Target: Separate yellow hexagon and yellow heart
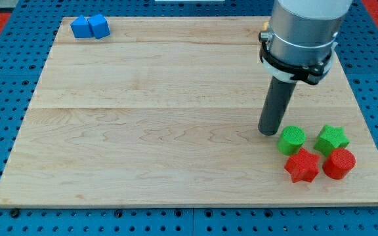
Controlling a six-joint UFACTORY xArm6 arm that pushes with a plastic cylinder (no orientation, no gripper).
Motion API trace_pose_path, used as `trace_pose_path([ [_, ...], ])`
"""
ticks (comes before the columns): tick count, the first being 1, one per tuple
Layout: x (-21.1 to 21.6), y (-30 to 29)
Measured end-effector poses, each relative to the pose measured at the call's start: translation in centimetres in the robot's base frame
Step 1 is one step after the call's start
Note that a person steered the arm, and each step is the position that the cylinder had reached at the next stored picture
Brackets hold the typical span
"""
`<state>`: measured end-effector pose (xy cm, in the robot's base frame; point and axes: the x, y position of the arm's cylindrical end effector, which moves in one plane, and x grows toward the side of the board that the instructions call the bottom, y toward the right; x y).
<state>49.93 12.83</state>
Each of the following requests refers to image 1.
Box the green star block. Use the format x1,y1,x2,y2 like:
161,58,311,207
313,125,350,157

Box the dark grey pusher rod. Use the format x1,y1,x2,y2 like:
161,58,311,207
258,77,296,136

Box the blue cube block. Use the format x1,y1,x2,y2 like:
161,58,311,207
88,14,110,39

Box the red cylinder block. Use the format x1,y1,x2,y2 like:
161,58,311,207
323,147,356,180

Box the green cylinder block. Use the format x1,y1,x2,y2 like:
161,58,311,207
277,126,306,156

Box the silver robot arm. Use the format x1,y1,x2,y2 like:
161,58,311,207
259,0,352,85

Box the blue triangular block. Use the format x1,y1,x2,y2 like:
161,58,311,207
70,15,93,38

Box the red star block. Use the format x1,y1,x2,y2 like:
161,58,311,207
284,147,320,183

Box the light wooden board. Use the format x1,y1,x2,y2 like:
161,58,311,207
0,16,378,208

